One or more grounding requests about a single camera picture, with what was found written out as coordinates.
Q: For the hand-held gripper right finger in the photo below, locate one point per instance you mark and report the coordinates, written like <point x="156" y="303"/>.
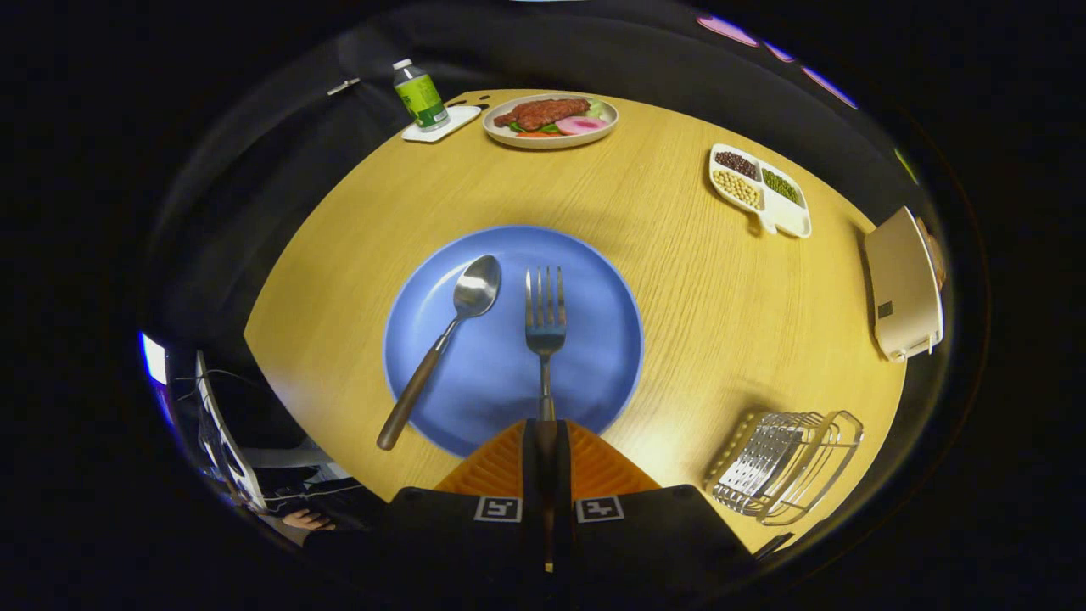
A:
<point x="563" y="475"/>

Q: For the beige plate with meat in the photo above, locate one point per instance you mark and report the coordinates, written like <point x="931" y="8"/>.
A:
<point x="543" y="113"/>

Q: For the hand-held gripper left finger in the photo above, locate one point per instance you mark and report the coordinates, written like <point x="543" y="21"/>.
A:
<point x="531" y="475"/>

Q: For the white divided bean dish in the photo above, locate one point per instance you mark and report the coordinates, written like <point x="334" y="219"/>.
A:
<point x="785" y="216"/>

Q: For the white square coaster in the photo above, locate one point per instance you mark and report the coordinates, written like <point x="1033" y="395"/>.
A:
<point x="462" y="119"/>

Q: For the blue round plate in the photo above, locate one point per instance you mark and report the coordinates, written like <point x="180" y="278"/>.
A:
<point x="492" y="382"/>

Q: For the white toaster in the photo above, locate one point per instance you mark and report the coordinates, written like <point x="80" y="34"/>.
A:
<point x="901" y="280"/>

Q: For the green label plastic bottle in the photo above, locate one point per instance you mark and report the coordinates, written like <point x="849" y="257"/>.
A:
<point x="420" y="98"/>

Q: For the toasted bread slice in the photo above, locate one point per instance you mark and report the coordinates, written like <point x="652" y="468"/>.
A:
<point x="934" y="255"/>

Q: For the open laptop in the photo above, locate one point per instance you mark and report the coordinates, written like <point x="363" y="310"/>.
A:
<point x="222" y="441"/>

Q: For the silver backdrop clip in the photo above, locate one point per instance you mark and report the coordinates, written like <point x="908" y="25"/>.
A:
<point x="343" y="86"/>

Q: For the lit computer monitor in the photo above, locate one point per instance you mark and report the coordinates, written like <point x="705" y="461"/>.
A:
<point x="155" y="361"/>

